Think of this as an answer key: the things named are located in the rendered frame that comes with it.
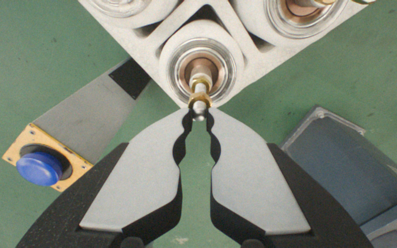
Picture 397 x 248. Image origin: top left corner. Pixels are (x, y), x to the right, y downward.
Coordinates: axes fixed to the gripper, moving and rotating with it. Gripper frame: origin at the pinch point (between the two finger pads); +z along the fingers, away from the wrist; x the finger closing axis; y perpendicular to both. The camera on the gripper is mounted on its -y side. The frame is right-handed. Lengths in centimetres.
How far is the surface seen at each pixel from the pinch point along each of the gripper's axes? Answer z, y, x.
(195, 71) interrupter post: 7.3, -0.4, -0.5
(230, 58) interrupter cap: 8.9, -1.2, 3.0
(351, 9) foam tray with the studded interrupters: 16.4, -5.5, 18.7
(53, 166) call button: 1.8, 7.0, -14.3
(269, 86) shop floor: 34.4, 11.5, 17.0
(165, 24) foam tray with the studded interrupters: 16.4, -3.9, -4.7
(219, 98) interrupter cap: 9.0, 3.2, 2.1
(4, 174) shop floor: 34, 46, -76
